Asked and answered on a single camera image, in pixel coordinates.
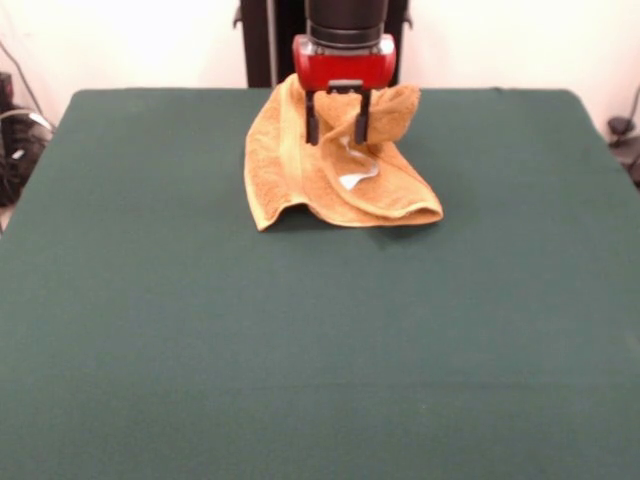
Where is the black floor equipment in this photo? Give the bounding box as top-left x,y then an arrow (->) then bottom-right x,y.
607,115 -> 640,189
0,71 -> 54,207

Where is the tan terry towel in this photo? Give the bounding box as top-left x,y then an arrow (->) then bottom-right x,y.
243,72 -> 445,234

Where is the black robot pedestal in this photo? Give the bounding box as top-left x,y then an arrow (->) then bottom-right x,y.
230,0 -> 414,90

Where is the dark green table cloth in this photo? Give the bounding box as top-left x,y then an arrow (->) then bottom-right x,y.
0,87 -> 640,480

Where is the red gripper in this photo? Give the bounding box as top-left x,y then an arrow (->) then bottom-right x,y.
292,33 -> 398,147

